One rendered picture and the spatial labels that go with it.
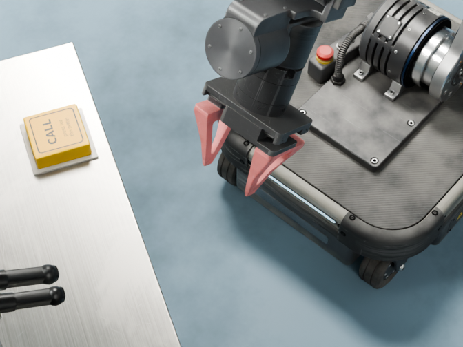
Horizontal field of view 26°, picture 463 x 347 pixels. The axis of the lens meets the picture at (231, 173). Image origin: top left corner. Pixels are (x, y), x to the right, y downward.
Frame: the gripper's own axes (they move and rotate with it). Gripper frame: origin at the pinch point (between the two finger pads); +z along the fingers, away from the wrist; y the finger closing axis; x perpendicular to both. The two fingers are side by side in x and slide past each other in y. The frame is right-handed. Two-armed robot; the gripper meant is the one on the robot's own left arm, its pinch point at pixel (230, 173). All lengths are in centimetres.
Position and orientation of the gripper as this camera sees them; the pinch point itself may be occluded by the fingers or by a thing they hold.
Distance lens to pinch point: 106.8
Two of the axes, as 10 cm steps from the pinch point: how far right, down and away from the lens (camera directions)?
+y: 7.5, 5.4, -3.7
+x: 5.7, -2.6, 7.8
